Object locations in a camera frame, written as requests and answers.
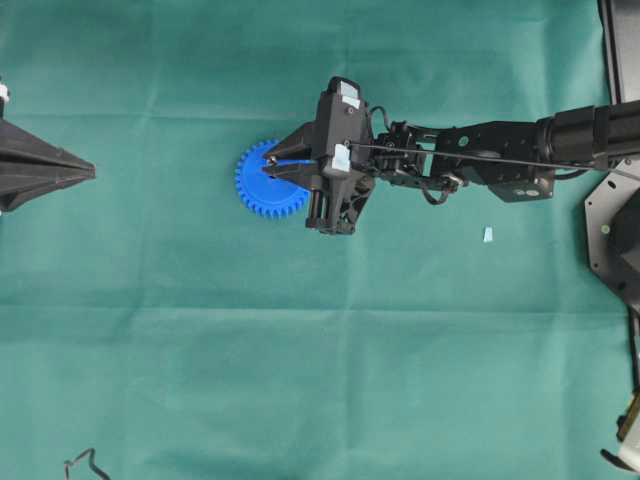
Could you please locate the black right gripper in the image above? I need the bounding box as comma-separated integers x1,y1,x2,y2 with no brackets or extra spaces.
262,76,375,235

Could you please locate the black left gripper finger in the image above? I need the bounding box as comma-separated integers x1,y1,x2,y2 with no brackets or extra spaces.
1,119,96,213

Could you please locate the blue plastic gear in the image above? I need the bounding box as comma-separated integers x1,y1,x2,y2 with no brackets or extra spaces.
235,139,309,219

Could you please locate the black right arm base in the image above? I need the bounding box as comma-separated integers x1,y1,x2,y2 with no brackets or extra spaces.
584,156,639,311

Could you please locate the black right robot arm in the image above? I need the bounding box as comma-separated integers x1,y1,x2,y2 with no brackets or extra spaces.
263,76,639,235

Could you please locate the green table cloth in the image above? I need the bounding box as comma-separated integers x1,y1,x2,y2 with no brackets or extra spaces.
1,1,632,479

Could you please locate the black cable across arm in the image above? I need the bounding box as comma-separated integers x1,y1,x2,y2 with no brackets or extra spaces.
344,142,619,171

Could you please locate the thin grey wire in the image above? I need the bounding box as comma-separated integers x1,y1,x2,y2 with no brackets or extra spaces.
63,448,112,480

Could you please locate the black frame at top right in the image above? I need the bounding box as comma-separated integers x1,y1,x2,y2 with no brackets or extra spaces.
598,0,640,104

